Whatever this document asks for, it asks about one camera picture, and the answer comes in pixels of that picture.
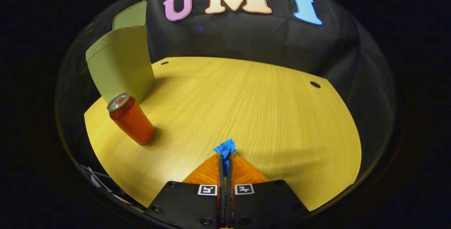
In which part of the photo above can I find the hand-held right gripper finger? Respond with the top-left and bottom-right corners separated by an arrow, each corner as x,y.
226,151 -> 311,229
144,153 -> 226,229

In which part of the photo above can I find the blue paper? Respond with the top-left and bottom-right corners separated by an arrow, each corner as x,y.
213,138 -> 237,177

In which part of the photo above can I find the red pop can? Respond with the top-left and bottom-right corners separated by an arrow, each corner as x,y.
107,93 -> 156,146

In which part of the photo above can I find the green desktop garbage bin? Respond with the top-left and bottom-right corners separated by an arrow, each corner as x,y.
86,1 -> 156,105

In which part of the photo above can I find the black backdrop cloth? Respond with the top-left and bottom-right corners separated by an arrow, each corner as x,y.
56,0 -> 397,187

